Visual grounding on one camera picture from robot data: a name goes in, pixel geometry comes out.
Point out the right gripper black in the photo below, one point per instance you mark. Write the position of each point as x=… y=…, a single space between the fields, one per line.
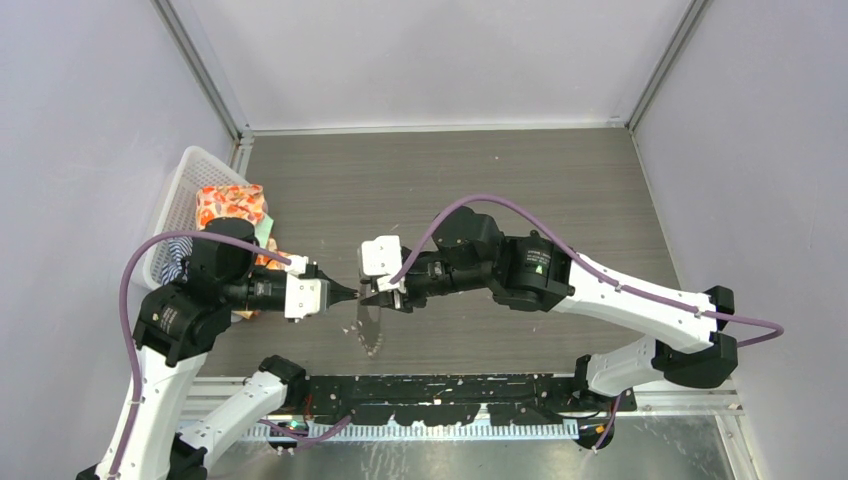
x=381 y=298

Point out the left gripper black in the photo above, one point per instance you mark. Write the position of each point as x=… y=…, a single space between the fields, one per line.
x=337 y=291

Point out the silver perforated keyring plate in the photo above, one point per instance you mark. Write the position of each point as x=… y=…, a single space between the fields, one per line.
x=368 y=328

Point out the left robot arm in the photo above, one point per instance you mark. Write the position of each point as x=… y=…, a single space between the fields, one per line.
x=169 y=341

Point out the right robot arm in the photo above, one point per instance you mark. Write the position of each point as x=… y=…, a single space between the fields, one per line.
x=682 y=341

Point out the orange floral cloth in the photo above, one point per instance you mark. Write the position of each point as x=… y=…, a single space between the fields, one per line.
x=235 y=212

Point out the blue striped cloth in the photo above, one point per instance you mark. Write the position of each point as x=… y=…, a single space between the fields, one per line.
x=179 y=250

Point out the white plastic basket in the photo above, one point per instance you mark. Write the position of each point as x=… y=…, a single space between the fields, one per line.
x=175 y=208

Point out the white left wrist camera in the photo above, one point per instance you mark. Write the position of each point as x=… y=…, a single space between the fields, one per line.
x=303 y=291

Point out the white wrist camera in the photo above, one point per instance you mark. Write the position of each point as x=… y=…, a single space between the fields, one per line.
x=303 y=291
x=380 y=260

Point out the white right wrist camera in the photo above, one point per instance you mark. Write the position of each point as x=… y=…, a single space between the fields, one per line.
x=380 y=260

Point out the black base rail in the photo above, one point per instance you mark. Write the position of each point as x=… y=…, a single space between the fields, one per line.
x=444 y=400

